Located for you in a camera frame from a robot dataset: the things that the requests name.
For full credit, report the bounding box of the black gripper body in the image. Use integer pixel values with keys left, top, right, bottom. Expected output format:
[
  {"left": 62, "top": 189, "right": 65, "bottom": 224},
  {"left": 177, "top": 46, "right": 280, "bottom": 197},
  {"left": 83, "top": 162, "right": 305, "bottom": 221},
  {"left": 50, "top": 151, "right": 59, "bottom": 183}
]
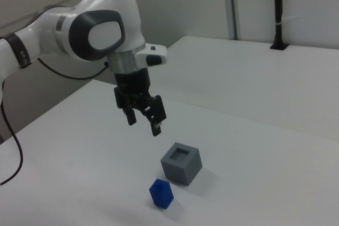
[{"left": 113, "top": 67, "right": 153, "bottom": 103}]

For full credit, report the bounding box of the blue block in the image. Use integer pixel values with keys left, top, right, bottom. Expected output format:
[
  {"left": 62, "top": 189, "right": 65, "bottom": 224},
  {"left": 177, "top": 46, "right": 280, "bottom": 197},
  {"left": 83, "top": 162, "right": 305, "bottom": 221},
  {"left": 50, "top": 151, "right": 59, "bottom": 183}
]
[{"left": 148, "top": 178, "right": 175, "bottom": 209}]

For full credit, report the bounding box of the black pole with base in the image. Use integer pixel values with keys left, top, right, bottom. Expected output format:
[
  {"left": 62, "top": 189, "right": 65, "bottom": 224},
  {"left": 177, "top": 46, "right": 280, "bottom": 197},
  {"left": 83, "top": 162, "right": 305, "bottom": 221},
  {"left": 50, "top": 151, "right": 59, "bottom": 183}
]
[{"left": 270, "top": 0, "right": 290, "bottom": 51}]

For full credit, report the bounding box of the grey hollow cuboid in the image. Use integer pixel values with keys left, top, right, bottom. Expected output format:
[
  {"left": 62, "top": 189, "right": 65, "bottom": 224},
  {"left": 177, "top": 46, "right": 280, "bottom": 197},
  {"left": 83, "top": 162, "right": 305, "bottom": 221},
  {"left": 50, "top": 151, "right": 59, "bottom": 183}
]
[{"left": 160, "top": 142, "right": 204, "bottom": 186}]

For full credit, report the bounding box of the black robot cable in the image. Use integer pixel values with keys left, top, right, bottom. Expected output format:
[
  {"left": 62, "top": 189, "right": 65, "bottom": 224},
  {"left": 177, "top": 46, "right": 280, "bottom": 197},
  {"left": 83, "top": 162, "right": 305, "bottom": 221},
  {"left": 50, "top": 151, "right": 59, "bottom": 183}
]
[{"left": 0, "top": 58, "right": 110, "bottom": 186}]

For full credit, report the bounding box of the white cable tie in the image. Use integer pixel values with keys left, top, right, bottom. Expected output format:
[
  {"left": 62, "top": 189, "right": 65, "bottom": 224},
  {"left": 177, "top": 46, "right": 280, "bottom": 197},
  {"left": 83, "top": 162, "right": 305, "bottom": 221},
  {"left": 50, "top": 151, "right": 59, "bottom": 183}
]
[{"left": 274, "top": 15, "right": 300, "bottom": 26}]

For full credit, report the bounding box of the grey partition post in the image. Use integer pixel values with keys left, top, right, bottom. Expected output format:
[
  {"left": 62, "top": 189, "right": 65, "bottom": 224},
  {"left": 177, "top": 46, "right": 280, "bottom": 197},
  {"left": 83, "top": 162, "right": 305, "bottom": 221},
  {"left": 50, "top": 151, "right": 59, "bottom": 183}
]
[{"left": 226, "top": 0, "right": 239, "bottom": 41}]

